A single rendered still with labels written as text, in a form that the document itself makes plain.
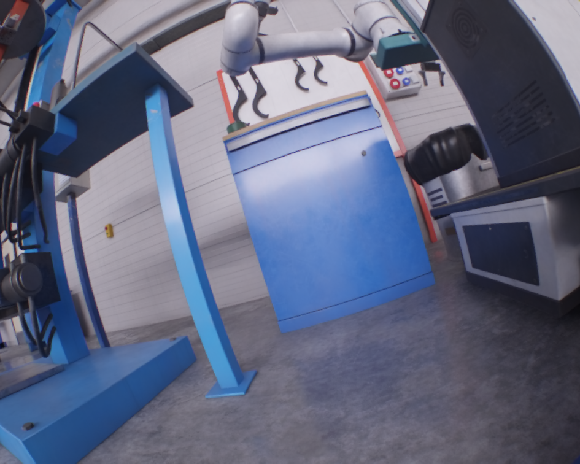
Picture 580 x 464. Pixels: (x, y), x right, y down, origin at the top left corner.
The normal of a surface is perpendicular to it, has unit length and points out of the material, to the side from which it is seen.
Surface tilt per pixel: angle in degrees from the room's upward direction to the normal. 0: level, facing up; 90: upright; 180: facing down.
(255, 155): 90
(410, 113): 90
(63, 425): 90
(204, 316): 90
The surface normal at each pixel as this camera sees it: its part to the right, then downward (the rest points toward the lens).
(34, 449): 0.94, -0.31
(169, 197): -0.13, -0.03
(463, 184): -0.58, 0.18
